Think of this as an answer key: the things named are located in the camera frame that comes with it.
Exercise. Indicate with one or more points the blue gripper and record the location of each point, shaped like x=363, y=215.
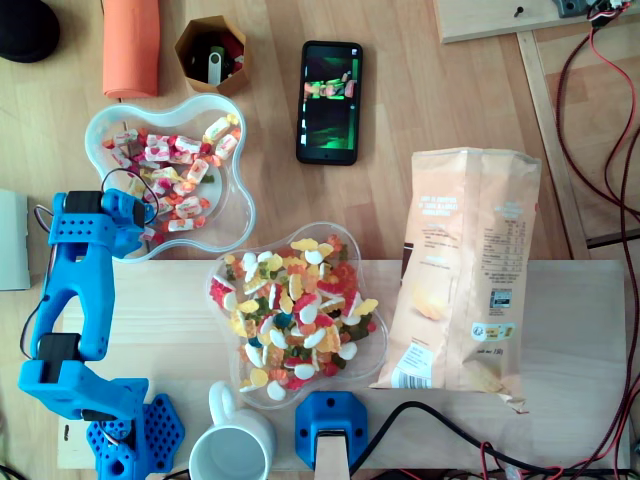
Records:
x=148, y=233

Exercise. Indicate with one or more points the white red candy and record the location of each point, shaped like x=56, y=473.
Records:
x=155, y=236

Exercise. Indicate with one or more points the blue 3D-printed robot arm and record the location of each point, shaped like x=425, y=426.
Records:
x=80, y=290

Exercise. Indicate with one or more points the wrapped white yellow candy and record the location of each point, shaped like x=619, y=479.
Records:
x=220, y=126
x=165, y=174
x=136, y=185

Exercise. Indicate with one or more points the white plastic candy tub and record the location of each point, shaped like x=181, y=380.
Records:
x=230, y=215

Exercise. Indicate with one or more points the white box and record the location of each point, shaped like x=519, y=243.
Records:
x=12, y=240

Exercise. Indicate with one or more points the orange foam roll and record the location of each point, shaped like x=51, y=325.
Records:
x=131, y=50

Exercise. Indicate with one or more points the yellow hexagonal cup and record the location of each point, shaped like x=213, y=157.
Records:
x=235, y=82

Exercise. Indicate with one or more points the silver USB stick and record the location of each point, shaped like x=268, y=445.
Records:
x=215, y=65

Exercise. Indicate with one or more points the colourful gummy candy heap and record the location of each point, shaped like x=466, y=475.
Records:
x=295, y=310

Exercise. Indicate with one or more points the small red object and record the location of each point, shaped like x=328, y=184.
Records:
x=234, y=50

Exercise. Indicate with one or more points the black round object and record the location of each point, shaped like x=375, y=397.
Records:
x=25, y=30

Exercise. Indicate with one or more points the black smartphone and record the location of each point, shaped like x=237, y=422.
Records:
x=329, y=100

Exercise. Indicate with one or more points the white ceramic mug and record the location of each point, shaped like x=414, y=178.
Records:
x=230, y=450

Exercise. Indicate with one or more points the clear plastic gummy tray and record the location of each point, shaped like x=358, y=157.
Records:
x=370, y=345

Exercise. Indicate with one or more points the orange chips bag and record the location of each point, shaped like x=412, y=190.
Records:
x=460, y=280

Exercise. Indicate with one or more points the light wooden slat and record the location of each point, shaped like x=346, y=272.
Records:
x=550, y=150

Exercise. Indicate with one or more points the light wooden base board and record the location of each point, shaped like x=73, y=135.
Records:
x=575, y=350

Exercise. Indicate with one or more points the blue camera post base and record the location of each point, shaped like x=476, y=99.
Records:
x=330, y=410

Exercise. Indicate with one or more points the wooden camera post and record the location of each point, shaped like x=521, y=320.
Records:
x=331, y=457

